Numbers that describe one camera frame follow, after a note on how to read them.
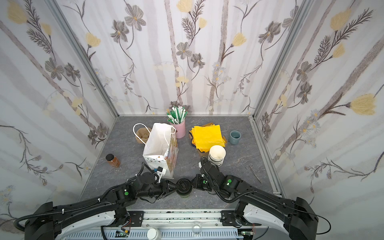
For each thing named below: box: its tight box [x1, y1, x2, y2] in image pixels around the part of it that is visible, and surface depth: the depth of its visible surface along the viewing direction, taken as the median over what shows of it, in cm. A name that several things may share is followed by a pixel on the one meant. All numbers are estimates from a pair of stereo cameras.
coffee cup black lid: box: [176, 178, 193, 195], surface depth 75 cm
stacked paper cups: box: [208, 145, 226, 167], surface depth 80 cm
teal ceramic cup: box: [228, 130, 242, 145], surface depth 104 cm
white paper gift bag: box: [133, 122, 179, 180], surface depth 76 cm
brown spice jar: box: [105, 153, 121, 168], surface depth 89 cm
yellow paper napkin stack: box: [189, 124, 226, 153], surface depth 104 cm
